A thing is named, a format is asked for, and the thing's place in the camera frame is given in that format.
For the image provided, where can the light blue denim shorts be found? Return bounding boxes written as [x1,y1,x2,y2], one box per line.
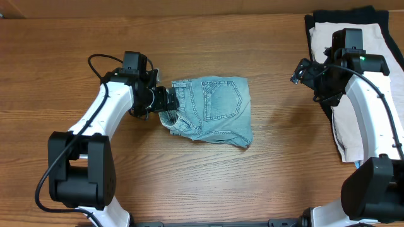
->
[159,76,253,148]

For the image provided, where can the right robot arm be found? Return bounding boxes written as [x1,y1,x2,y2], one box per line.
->
[290,28,403,226]

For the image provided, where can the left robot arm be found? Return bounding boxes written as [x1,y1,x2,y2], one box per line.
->
[35,51,179,226]

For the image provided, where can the black folded garment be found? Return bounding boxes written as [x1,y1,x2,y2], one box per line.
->
[304,5,404,122]

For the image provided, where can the pale pink folded shorts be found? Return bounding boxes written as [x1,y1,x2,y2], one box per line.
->
[309,21,404,163]

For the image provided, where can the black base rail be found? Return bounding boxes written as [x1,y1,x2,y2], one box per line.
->
[133,219,299,227]

